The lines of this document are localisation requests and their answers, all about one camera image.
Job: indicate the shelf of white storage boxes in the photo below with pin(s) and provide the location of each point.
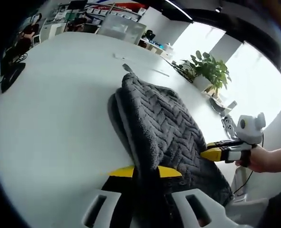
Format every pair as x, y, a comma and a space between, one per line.
107, 10

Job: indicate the grey textured towel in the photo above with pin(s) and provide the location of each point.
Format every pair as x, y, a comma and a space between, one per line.
159, 118

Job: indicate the white low cabinet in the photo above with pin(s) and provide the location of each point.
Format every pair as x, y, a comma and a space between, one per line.
154, 47

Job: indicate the black computer mouse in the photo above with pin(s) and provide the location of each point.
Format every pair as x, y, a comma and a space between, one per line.
12, 76

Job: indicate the white storage cabinet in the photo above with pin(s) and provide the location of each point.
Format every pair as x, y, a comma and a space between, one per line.
52, 29

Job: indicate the black ceiling spotlight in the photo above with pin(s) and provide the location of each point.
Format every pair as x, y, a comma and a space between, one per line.
218, 9

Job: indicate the black wall monitor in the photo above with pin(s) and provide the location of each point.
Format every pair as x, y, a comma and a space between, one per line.
77, 4

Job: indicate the white visitor chair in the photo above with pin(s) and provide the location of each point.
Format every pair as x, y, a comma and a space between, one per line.
36, 39

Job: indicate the white ceiling light strip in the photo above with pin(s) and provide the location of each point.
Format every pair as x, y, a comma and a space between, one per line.
179, 10

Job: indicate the large potted green plant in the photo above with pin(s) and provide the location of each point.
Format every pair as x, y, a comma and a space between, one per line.
211, 67

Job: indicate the frosted translucent panel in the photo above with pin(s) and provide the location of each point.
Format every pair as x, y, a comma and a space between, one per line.
121, 28

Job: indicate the white game controller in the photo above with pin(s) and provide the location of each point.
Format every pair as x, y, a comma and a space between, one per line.
229, 127

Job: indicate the person's right hand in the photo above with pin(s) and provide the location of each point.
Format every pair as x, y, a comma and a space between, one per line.
260, 159

